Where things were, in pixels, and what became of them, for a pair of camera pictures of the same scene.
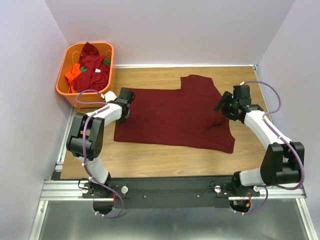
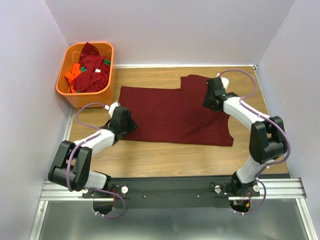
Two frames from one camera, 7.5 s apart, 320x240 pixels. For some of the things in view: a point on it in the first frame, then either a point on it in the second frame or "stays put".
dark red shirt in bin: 95,75 stays put
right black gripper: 224,98 to 206,103
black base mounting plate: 175,192 stays put
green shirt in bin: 84,69 stays put
